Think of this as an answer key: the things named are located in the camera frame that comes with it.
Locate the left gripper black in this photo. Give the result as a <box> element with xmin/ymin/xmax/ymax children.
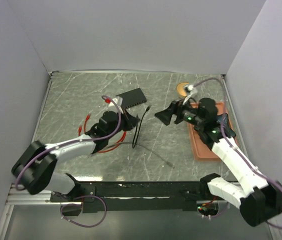
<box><xmin>107</xmin><ymin>107</ymin><xmax>140</xmax><ymax>139</ymax></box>

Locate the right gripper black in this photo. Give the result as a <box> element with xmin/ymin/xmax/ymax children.
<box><xmin>154</xmin><ymin>95</ymin><xmax>204</xmax><ymax>129</ymax></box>

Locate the black ethernet cable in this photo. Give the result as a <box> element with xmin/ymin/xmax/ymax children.
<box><xmin>131</xmin><ymin>105</ymin><xmax>152</xmax><ymax>149</ymax></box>

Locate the black network switch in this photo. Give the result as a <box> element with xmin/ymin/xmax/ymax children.
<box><xmin>117</xmin><ymin>87</ymin><xmax>147</xmax><ymax>109</ymax></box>

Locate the red ethernet cable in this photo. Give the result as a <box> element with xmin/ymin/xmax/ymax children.
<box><xmin>77</xmin><ymin>113</ymin><xmax>127</xmax><ymax>154</ymax></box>

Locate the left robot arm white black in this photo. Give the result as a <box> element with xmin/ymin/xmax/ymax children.
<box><xmin>11</xmin><ymin>111</ymin><xmax>140</xmax><ymax>201</ymax></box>

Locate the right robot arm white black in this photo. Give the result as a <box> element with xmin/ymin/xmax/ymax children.
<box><xmin>155</xmin><ymin>97</ymin><xmax>282</xmax><ymax>227</ymax></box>

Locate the yellow ceramic bowl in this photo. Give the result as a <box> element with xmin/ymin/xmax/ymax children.
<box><xmin>176</xmin><ymin>82</ymin><xmax>189</xmax><ymax>99</ymax></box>

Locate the salmon pink tray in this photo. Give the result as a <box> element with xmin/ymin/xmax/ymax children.
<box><xmin>187</xmin><ymin>101</ymin><xmax>234</xmax><ymax>162</ymax></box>

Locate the blue star-shaped dish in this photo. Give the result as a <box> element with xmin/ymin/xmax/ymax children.
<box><xmin>217</xmin><ymin>113</ymin><xmax>236</xmax><ymax>138</ymax></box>

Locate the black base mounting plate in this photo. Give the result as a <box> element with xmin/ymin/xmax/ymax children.
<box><xmin>50</xmin><ymin>181</ymin><xmax>221</xmax><ymax>213</ymax></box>

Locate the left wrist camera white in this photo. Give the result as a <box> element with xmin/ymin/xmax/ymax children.
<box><xmin>104</xmin><ymin>96</ymin><xmax>123</xmax><ymax>108</ymax></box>

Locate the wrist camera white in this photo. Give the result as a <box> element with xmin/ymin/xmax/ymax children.
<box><xmin>104</xmin><ymin>96</ymin><xmax>123</xmax><ymax>108</ymax></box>
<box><xmin>182</xmin><ymin>84</ymin><xmax>198</xmax><ymax>105</ymax></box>

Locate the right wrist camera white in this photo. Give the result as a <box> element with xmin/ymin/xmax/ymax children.
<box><xmin>182</xmin><ymin>84</ymin><xmax>198</xmax><ymax>105</ymax></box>

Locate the grey ethernet cable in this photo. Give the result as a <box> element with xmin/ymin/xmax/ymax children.
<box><xmin>88</xmin><ymin>141</ymin><xmax>176</xmax><ymax>168</ymax></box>

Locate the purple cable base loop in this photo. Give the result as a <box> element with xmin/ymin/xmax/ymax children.
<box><xmin>60</xmin><ymin>194</ymin><xmax>108</xmax><ymax>228</ymax></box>

